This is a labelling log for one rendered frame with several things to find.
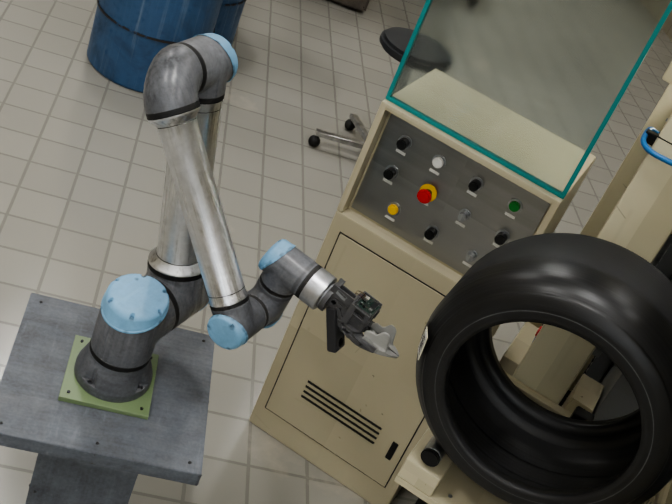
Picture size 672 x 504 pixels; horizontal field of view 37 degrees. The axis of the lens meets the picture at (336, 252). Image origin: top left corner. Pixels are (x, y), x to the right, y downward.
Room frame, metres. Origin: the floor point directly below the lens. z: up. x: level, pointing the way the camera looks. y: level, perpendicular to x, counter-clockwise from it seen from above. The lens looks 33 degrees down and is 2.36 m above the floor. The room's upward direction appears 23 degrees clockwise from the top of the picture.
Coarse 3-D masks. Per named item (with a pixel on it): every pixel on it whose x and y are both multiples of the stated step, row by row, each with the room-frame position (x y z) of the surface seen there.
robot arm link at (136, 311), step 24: (120, 288) 1.79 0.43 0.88; (144, 288) 1.82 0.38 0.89; (168, 288) 1.88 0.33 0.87; (120, 312) 1.73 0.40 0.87; (144, 312) 1.75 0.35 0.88; (168, 312) 1.83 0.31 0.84; (96, 336) 1.74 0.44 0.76; (120, 336) 1.72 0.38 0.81; (144, 336) 1.74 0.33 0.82; (120, 360) 1.72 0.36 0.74; (144, 360) 1.77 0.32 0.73
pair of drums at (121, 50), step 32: (128, 0) 4.29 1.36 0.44; (160, 0) 4.29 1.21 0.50; (192, 0) 4.36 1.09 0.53; (224, 0) 5.02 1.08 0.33; (96, 32) 4.37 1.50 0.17; (128, 32) 4.28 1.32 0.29; (160, 32) 4.30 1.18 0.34; (192, 32) 4.40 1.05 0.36; (224, 32) 5.08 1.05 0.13; (96, 64) 4.33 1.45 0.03; (128, 64) 4.28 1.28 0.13
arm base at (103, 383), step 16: (80, 352) 1.79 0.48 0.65; (80, 368) 1.74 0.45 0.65; (96, 368) 1.73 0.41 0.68; (112, 368) 1.72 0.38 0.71; (144, 368) 1.78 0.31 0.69; (80, 384) 1.72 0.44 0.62; (96, 384) 1.71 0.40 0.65; (112, 384) 1.72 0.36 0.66; (128, 384) 1.74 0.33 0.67; (144, 384) 1.78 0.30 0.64; (112, 400) 1.71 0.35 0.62; (128, 400) 1.73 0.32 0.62
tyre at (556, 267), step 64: (512, 256) 1.77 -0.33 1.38; (576, 256) 1.75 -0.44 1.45; (640, 256) 1.84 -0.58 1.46; (448, 320) 1.67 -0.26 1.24; (512, 320) 1.63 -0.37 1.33; (576, 320) 1.60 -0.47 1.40; (640, 320) 1.61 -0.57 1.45; (448, 384) 1.66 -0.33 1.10; (512, 384) 1.90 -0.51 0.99; (640, 384) 1.56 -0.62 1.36; (448, 448) 1.63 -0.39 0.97; (512, 448) 1.79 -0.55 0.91; (576, 448) 1.81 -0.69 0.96; (640, 448) 1.54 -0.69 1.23
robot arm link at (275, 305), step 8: (256, 288) 1.86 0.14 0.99; (264, 288) 1.84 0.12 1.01; (256, 296) 1.82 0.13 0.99; (264, 296) 1.84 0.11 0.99; (272, 296) 1.84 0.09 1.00; (280, 296) 1.84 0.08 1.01; (288, 296) 1.86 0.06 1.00; (264, 304) 1.81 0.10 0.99; (272, 304) 1.83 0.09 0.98; (280, 304) 1.85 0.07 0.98; (272, 312) 1.82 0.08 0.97; (280, 312) 1.86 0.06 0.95; (272, 320) 1.83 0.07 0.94
